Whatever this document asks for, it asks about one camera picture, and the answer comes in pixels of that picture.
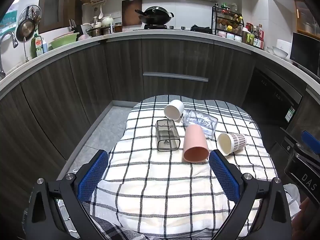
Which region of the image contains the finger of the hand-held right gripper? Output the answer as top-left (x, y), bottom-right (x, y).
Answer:
top-left (291, 131), bottom-right (320, 161)

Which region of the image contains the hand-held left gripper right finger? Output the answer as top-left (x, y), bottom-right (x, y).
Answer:
top-left (209, 149), bottom-right (293, 240)

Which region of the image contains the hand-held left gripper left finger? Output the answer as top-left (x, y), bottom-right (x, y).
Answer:
top-left (26, 149), bottom-right (109, 240)

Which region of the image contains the pink cup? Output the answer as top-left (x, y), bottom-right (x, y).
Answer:
top-left (183, 124), bottom-right (209, 163)

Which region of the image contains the checked paper cup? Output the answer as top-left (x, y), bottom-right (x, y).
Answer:
top-left (217, 133), bottom-right (247, 156)

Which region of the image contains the white cup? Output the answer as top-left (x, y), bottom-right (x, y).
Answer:
top-left (164, 99), bottom-right (185, 120)

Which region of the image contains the person's right hand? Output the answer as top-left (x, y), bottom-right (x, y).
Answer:
top-left (291, 196), bottom-right (320, 240)

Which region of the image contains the checked black white blanket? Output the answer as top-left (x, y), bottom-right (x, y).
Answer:
top-left (81, 95), bottom-right (300, 240)

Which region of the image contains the black dishwasher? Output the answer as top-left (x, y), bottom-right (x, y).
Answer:
top-left (240, 67), bottom-right (303, 137)

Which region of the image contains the clear glass bottle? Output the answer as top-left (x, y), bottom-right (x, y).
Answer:
top-left (182, 109), bottom-right (218, 138)

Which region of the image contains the grey transparent plastic container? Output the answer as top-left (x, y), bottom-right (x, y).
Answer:
top-left (155, 119), bottom-right (181, 152)

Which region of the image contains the black microwave oven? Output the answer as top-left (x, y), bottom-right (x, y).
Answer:
top-left (289, 32), bottom-right (320, 77)

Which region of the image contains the white bowl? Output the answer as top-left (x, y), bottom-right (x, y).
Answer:
top-left (266, 45), bottom-right (289, 59)

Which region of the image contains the wooden glass door cabinet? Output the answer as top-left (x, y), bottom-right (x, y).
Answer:
top-left (293, 0), bottom-right (320, 34)

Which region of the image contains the green basin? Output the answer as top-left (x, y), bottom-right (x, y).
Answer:
top-left (48, 32), bottom-right (77, 50)

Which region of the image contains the green dish soap bottle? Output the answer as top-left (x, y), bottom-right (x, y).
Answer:
top-left (31, 33), bottom-right (45, 58)

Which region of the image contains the steel pot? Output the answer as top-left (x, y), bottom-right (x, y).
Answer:
top-left (87, 26), bottom-right (113, 37)

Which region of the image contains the black spice rack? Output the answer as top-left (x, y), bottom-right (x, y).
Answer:
top-left (212, 4), bottom-right (244, 37)

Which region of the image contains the black cloth bag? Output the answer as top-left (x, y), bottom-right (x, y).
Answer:
top-left (190, 24), bottom-right (213, 34)

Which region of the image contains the knife block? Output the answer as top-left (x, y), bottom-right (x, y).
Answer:
top-left (68, 19), bottom-right (83, 34)

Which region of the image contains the white teapot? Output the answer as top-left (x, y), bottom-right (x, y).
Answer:
top-left (101, 15), bottom-right (115, 27)

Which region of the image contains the metal faucet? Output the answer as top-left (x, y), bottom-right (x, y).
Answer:
top-left (0, 31), bottom-right (19, 78)

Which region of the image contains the hanging frying pan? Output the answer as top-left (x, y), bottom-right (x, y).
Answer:
top-left (15, 18), bottom-right (36, 42)

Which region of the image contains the gas stove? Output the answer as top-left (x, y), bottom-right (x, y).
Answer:
top-left (133, 24), bottom-right (193, 32)

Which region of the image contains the wooden cutting board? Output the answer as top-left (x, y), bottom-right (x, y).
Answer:
top-left (121, 0), bottom-right (143, 27)

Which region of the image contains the black wok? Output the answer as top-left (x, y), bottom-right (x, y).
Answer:
top-left (135, 6), bottom-right (174, 26)

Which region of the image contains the metal drawer handle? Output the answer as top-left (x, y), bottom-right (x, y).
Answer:
top-left (143, 72), bottom-right (209, 83)

